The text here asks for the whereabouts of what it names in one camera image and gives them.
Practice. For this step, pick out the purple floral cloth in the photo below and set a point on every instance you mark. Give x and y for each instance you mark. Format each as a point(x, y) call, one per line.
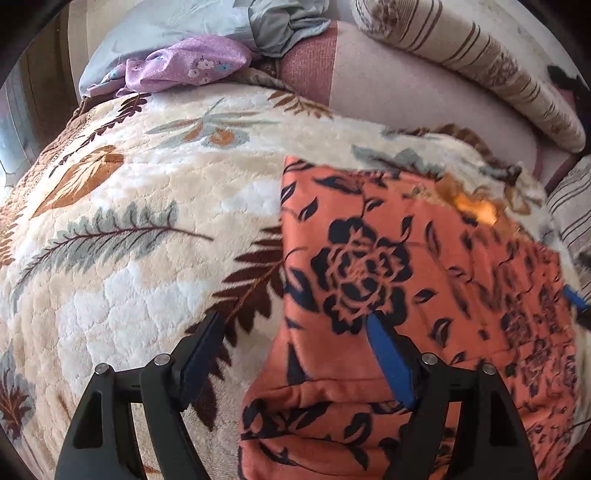
point(197, 61)

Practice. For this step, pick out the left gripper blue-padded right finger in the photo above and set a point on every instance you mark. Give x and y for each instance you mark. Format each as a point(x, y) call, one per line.
point(491, 440)

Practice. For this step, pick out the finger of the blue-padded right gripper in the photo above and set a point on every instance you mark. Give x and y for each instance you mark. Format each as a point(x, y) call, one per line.
point(575, 299)

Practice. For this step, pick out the striped floral folded quilt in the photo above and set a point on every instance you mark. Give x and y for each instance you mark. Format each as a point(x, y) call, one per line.
point(569, 204)

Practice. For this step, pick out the cream leaf-pattern fleece blanket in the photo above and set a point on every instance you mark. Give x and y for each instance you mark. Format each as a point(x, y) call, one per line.
point(149, 211)

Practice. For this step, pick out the black clothing pile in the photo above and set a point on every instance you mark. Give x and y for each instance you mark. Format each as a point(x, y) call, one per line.
point(576, 86)

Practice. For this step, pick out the light blue grey pillow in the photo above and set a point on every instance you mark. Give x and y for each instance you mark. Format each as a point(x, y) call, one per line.
point(268, 28)

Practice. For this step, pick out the striped beige bolster pillow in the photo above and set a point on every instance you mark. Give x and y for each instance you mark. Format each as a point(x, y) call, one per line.
point(433, 31)

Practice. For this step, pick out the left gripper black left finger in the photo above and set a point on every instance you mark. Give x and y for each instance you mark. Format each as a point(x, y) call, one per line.
point(101, 442)

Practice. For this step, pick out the orange black floral garment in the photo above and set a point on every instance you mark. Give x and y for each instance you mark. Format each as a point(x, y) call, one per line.
point(456, 283)

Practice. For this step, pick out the pink mauve bed sheet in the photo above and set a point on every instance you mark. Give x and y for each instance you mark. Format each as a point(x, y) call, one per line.
point(359, 77)

